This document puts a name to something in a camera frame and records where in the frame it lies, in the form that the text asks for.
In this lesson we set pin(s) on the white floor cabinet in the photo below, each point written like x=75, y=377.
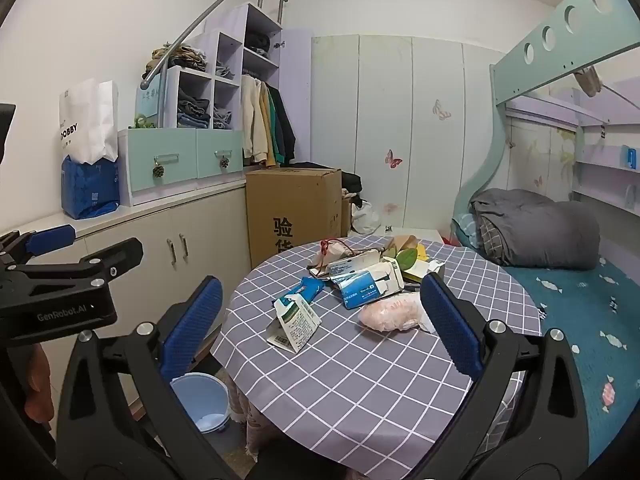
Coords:
x=150, y=230

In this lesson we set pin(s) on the teal drawer unit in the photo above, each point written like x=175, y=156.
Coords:
x=150, y=155

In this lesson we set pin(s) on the white plastic bag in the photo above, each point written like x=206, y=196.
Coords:
x=365, y=217

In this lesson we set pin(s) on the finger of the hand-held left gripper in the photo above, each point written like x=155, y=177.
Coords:
x=50, y=240
x=115, y=257

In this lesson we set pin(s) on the green leaf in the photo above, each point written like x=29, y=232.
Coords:
x=406, y=259

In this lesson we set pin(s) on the white green carton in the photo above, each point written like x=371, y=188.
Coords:
x=297, y=325

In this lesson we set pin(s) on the blue plastic waste bin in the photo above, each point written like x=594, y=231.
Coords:
x=205, y=400

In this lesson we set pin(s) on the yellow paper scrap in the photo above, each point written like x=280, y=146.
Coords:
x=422, y=254

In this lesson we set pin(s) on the white wardrobe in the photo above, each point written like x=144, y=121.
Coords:
x=380, y=85

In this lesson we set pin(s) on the white paper bag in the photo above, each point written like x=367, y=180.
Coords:
x=85, y=120

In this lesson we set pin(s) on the green hanging garment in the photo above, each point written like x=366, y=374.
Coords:
x=274, y=125

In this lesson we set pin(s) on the blue snack wrapper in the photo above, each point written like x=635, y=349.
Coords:
x=307, y=287

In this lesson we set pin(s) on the lilac cubby shelf unit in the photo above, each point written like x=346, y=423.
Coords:
x=227, y=47

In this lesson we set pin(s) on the grey metal handrail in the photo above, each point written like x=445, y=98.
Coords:
x=200, y=22

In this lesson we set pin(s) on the small cardboard box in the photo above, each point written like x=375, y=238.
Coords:
x=346, y=215

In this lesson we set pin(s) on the person's left hand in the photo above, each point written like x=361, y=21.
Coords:
x=37, y=385

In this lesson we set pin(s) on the blue shelf item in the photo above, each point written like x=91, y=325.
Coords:
x=631, y=156

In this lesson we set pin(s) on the teal bunk bed frame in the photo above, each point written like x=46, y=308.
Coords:
x=550, y=55

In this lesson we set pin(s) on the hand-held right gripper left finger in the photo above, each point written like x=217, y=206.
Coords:
x=192, y=325

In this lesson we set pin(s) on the checked teal blanket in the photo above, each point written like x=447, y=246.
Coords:
x=487, y=240

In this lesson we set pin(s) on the faint pink butterfly sticker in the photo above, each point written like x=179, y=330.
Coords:
x=390, y=207

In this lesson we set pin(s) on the brown clothes pile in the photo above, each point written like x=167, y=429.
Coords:
x=175, y=57

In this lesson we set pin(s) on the black clothes heap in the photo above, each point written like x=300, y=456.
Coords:
x=351, y=182

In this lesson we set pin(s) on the grey duvet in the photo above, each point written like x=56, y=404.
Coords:
x=540, y=230

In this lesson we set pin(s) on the blue wrapped package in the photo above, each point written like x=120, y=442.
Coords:
x=90, y=190

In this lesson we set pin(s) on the green artificial plant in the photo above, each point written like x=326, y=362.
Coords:
x=142, y=122

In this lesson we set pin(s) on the black folded clothes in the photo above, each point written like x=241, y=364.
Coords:
x=257, y=42

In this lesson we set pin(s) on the folded dark clothes stack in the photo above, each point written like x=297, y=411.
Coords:
x=192, y=107

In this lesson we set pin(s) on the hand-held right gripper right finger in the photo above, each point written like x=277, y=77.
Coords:
x=450, y=325

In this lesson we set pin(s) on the grey checked tablecloth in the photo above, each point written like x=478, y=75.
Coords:
x=350, y=385

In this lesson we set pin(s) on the folded grey clothes stack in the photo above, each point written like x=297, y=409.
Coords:
x=222, y=116

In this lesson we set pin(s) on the blue white torn carton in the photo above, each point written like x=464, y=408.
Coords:
x=360, y=287

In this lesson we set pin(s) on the black hanging jacket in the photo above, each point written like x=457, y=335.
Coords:
x=286, y=130

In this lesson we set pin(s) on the pale butterfly sticker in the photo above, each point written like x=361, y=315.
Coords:
x=441, y=110

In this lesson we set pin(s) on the teal sign board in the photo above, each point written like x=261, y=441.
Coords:
x=150, y=100

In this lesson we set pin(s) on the tall cardboard box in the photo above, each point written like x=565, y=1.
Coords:
x=290, y=210

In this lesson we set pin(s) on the cream hanging jacket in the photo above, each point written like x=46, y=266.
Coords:
x=252, y=120

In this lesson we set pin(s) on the teal candy print bedsheet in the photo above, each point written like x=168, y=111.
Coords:
x=575, y=310

